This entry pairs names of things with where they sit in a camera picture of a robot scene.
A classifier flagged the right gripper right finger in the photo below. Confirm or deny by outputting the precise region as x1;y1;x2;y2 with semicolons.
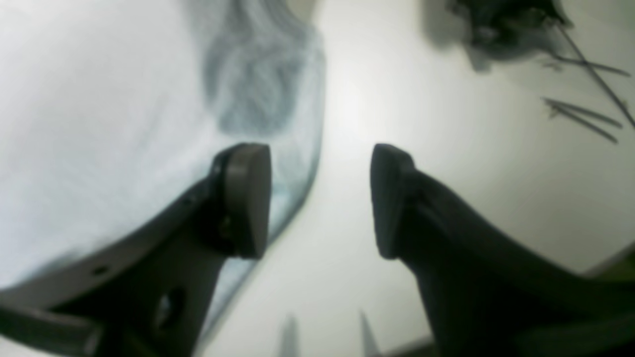
370;144;635;357

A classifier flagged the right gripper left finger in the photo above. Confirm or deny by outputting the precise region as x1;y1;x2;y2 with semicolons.
0;144;272;357

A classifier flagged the grey T-shirt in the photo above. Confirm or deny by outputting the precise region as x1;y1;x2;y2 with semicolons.
0;0;327;343

